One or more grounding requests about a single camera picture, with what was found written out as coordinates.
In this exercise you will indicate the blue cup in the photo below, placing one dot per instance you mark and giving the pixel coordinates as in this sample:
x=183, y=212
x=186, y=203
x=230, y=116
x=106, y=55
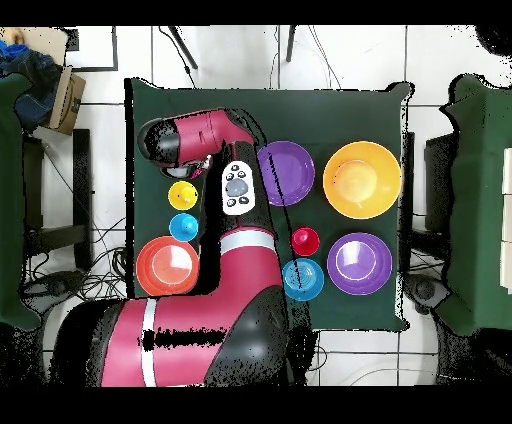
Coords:
x=184, y=227

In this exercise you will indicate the cardboard box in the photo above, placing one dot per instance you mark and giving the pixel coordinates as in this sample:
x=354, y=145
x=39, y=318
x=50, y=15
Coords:
x=66, y=100

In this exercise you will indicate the orange-red bowl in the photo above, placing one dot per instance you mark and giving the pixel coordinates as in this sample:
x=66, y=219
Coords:
x=168, y=266

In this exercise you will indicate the black stand leg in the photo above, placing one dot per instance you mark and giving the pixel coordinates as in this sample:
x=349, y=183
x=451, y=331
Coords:
x=184, y=48
x=291, y=44

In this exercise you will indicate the black metal frame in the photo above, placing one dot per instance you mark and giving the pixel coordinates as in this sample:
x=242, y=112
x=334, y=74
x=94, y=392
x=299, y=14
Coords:
x=438, y=180
x=82, y=180

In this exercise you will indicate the beige cardboard sheet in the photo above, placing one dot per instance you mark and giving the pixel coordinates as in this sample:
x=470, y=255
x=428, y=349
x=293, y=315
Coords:
x=44, y=44

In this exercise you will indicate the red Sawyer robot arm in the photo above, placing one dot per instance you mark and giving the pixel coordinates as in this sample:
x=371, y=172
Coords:
x=200, y=312

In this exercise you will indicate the white board black frame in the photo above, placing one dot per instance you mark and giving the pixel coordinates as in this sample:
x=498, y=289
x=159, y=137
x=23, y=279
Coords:
x=92, y=48

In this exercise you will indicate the blue clothing pile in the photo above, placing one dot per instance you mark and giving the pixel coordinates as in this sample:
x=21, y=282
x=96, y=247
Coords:
x=34, y=88

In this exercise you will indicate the large yellow bowl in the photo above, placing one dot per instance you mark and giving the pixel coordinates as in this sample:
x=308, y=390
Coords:
x=362, y=180

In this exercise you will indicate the dark green tablecloth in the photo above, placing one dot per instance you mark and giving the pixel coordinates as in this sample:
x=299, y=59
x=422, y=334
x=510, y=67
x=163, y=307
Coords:
x=352, y=116

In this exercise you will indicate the green covered side table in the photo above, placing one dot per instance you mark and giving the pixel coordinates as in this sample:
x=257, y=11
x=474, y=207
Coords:
x=12, y=200
x=476, y=200

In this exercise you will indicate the purple bowl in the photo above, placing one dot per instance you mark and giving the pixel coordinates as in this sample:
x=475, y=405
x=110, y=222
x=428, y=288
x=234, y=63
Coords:
x=359, y=264
x=294, y=172

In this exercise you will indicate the white boxes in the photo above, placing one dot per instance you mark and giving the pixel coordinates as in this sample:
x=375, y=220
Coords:
x=508, y=220

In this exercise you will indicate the red cup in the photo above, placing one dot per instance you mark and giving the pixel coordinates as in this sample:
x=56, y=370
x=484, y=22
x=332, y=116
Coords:
x=305, y=241

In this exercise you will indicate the blue bowl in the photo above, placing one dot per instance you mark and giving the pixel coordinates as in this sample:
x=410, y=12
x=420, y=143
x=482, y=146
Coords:
x=306, y=280

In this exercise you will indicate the yellow cup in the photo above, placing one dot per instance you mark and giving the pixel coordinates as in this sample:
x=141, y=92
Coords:
x=182, y=195

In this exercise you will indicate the black wheeled base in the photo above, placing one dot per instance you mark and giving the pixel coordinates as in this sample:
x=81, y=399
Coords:
x=426, y=292
x=52, y=288

